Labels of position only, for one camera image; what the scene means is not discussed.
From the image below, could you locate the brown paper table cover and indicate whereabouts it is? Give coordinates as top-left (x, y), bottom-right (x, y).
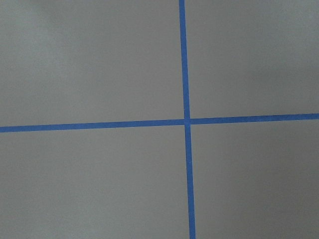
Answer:
top-left (0, 0), bottom-right (319, 239)

